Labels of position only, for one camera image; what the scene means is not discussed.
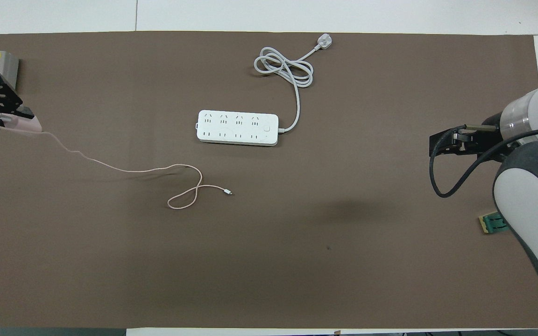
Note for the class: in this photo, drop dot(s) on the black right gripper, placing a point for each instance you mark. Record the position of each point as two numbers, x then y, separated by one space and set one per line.
493 140

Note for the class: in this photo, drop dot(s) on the pink charger adapter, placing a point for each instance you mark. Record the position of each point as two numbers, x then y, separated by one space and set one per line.
26 125

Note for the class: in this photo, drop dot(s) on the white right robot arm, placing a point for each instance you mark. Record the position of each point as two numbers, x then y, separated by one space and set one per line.
530 196

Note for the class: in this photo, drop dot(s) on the white power strip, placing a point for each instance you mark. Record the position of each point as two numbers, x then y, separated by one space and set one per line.
236 128

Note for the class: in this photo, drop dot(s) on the brown table mat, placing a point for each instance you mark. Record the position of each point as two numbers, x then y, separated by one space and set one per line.
250 256

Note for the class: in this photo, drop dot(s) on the grey on-off switch box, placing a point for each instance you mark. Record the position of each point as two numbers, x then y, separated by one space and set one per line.
5 65

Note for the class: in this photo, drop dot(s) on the green knife switch block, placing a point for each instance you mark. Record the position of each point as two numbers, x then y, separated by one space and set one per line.
491 224

